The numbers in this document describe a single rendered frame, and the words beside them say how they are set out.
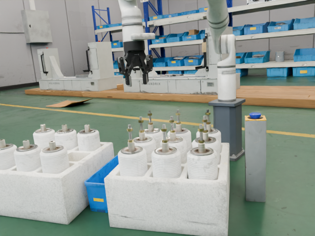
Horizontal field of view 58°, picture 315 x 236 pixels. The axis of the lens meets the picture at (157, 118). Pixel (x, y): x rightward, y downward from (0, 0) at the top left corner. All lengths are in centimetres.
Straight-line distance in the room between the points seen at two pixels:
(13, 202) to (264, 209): 92
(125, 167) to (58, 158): 26
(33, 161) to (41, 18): 694
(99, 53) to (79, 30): 448
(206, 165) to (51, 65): 485
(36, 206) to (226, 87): 100
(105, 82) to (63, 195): 350
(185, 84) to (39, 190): 251
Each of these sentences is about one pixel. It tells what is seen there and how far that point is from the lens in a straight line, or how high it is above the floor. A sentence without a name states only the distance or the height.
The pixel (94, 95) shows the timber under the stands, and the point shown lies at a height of 4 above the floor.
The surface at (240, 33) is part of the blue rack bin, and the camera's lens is 593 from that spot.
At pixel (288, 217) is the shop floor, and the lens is 110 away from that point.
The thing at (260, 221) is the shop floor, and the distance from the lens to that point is 106.
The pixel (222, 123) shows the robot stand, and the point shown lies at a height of 19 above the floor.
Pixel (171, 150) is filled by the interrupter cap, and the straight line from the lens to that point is 94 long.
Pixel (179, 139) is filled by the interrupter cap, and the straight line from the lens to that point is 105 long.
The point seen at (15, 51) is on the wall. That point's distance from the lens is 775.
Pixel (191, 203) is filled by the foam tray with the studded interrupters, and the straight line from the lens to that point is 92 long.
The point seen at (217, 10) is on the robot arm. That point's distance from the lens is 124.
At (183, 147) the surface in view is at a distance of 103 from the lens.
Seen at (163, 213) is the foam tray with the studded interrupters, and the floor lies 7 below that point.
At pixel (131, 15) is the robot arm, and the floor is 69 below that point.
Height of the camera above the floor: 56
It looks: 13 degrees down
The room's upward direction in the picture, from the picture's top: 4 degrees counter-clockwise
